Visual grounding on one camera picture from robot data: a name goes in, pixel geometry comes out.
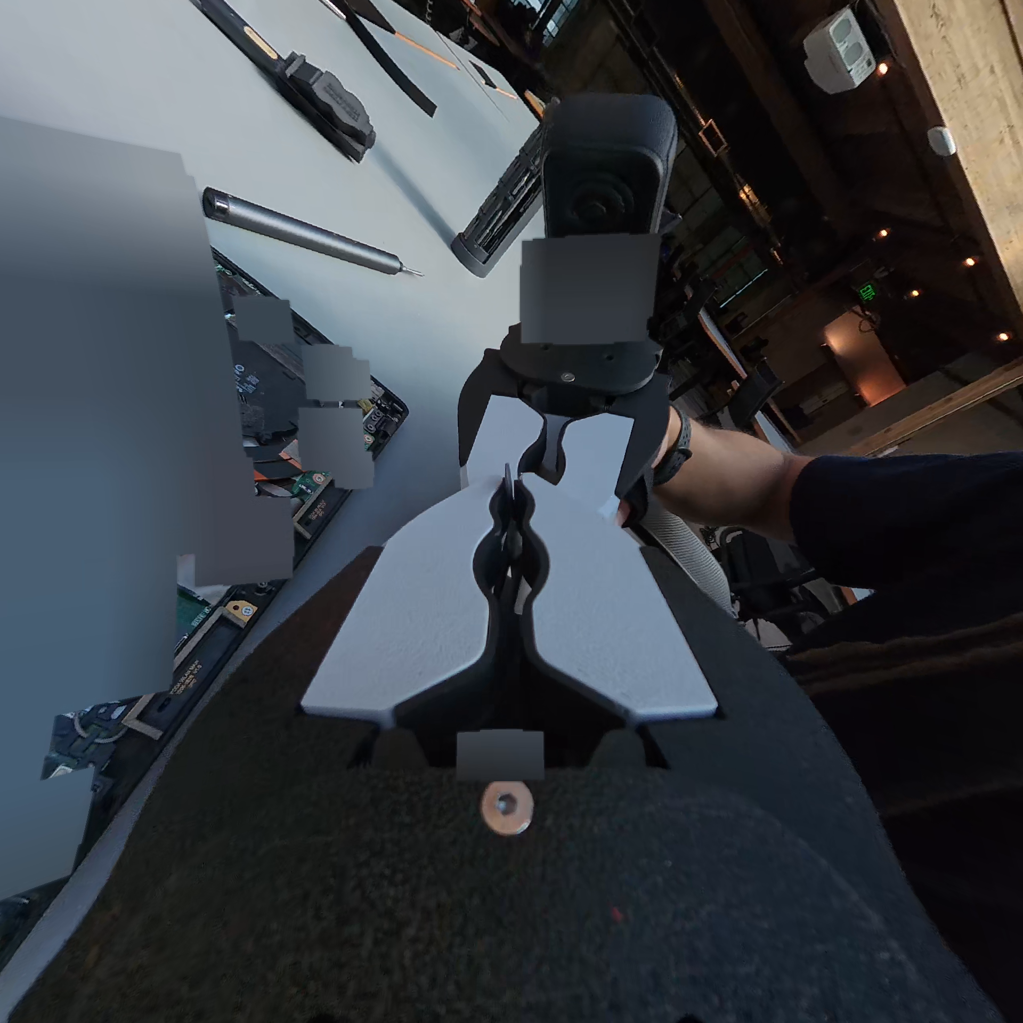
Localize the person's dark clothing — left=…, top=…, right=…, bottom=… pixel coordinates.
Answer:
left=779, top=587, right=1023, bottom=1023

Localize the black laptop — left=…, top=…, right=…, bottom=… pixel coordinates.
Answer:
left=40, top=243, right=412, bottom=783

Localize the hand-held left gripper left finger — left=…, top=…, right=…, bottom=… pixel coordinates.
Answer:
left=299, top=478, right=513, bottom=730

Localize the black wristwatch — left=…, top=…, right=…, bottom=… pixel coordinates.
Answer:
left=649, top=406, right=695, bottom=487

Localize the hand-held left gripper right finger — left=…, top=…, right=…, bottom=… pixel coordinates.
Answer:
left=511, top=478, right=720, bottom=730

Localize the black electric screwdriver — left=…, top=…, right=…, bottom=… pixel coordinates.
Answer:
left=201, top=188, right=426, bottom=278

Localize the white desk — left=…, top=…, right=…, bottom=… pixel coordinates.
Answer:
left=0, top=0, right=553, bottom=984

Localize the grey screwdriver bit case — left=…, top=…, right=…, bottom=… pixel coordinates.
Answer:
left=450, top=120, right=553, bottom=279

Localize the person's right forearm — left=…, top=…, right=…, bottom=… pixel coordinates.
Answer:
left=651, top=411, right=1023, bottom=596

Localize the white wall speaker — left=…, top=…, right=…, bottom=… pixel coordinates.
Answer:
left=803, top=8, right=877, bottom=95

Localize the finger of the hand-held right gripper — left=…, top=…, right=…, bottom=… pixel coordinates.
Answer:
left=550, top=417, right=639, bottom=514
left=460, top=395, right=569, bottom=492

